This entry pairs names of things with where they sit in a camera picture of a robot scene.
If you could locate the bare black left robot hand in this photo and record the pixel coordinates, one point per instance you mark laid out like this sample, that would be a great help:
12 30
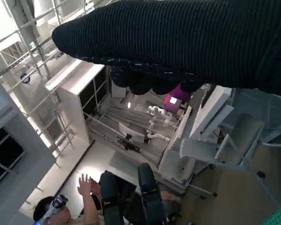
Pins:
150 194

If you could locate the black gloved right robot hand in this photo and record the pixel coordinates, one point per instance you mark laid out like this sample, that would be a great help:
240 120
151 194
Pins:
178 39

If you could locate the white box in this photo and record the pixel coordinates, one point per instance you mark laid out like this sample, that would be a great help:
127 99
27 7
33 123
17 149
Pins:
171 166

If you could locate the purple box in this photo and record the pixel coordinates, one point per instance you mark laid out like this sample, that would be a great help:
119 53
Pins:
178 94

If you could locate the person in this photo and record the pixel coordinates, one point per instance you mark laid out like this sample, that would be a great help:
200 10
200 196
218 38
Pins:
89 208

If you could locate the white humanoid robot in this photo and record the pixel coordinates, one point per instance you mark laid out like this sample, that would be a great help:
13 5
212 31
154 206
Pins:
158 113

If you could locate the VR headset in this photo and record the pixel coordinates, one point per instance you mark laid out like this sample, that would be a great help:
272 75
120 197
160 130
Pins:
57 202

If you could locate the grey chair with casters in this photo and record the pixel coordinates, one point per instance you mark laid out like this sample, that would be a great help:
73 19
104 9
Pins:
246 136

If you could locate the tall white cabinet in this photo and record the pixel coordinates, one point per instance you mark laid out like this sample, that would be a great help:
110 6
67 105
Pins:
70 100

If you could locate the dark window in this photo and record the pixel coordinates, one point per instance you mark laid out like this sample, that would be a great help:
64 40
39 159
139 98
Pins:
4 154

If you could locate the metal scaffold frame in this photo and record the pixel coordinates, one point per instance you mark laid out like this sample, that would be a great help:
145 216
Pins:
35 63

